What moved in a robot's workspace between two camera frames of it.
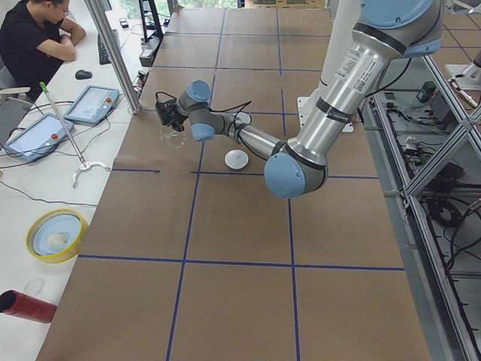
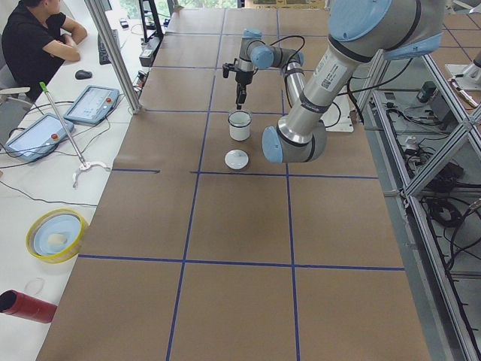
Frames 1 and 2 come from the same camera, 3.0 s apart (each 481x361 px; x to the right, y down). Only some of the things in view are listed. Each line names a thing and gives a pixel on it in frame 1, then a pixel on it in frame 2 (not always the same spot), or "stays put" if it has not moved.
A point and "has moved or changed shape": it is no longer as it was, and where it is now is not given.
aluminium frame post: (104, 24) stays put
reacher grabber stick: (83, 165) stays put
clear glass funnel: (171, 138) has moved or changed shape
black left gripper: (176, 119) to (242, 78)
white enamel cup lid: (236, 159) stays put
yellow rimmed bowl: (55, 235) stays put
